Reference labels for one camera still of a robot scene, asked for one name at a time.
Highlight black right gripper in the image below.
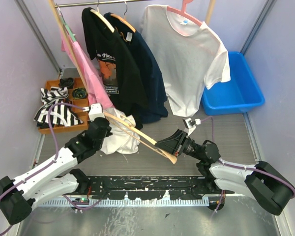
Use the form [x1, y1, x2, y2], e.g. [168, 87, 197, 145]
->
[154, 129, 204, 161]

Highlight white t-shirt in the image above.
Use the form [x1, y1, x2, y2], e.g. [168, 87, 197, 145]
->
[100, 119, 140, 155]
[141, 4, 231, 117]

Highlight cream wooden hanger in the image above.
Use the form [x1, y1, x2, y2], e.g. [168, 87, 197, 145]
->
[103, 112, 177, 164]

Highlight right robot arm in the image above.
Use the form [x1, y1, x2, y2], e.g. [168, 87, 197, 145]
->
[155, 129, 295, 215]

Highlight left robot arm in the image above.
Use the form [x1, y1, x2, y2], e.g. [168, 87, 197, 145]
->
[0, 118, 112, 225]

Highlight navy blue t-shirt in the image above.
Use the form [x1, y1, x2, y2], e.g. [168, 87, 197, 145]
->
[104, 12, 168, 124]

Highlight pink t-shirt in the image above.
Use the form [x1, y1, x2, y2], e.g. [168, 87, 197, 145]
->
[70, 41, 114, 109]

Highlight black printed t-shirt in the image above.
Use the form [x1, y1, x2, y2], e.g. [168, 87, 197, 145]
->
[82, 7, 148, 129]

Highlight white hanging t-shirt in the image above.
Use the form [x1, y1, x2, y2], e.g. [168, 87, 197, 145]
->
[141, 4, 231, 117]

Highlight green hanger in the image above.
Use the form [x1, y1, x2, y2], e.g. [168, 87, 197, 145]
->
[60, 16, 76, 42]

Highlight wooden hanger under navy shirt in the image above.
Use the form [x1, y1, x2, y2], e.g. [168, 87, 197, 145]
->
[111, 0, 136, 33]

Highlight wooden hanger under black shirt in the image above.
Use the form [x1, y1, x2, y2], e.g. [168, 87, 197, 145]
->
[90, 0, 115, 33]

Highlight pink plastic hanger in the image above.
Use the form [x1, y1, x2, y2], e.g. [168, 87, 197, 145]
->
[167, 0, 202, 26]

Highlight black white striped cloth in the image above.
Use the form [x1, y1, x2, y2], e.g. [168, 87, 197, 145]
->
[33, 87, 84, 127]

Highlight green black belt roll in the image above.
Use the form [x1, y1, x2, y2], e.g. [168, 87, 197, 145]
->
[72, 88, 87, 100]

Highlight blue plastic bin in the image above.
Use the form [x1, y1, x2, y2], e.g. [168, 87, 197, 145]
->
[201, 52, 265, 116]

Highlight wooden clothes rack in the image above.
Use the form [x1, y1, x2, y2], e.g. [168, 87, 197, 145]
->
[47, 0, 217, 87]

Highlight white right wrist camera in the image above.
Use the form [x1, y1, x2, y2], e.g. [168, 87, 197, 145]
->
[183, 118, 201, 136]

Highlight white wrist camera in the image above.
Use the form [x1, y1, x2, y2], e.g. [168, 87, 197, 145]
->
[183, 118, 201, 136]
[88, 103, 105, 122]

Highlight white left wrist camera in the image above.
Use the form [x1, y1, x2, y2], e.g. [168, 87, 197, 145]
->
[88, 103, 105, 122]

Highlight perforated metal cable tray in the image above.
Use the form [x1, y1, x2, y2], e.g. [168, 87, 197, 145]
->
[40, 197, 209, 207]

